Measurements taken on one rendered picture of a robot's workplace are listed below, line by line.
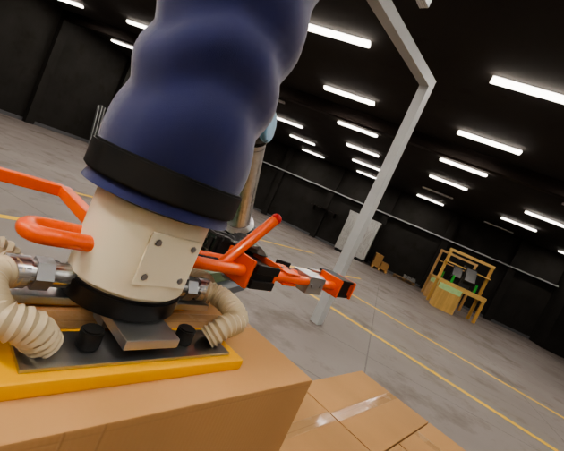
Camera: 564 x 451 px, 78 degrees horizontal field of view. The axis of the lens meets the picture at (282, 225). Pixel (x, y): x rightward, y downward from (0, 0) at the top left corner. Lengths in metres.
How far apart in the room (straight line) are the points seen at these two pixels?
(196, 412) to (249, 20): 0.50
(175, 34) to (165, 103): 0.08
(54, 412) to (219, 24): 0.46
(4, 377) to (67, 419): 0.07
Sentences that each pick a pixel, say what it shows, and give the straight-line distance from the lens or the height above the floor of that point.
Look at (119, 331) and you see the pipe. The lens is 0.51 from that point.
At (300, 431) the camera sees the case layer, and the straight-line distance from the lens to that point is 1.37.
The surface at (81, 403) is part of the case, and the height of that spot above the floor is 0.95.
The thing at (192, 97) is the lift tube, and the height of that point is 1.30.
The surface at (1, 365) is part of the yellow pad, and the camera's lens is 0.47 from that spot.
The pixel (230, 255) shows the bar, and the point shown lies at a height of 1.10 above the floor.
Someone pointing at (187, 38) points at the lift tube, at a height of 1.36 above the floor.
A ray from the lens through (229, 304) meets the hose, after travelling 0.64.
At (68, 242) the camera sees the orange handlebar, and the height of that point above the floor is 1.08.
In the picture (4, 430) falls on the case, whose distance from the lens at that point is 0.43.
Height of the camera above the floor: 1.24
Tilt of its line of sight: 4 degrees down
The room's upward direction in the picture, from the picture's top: 24 degrees clockwise
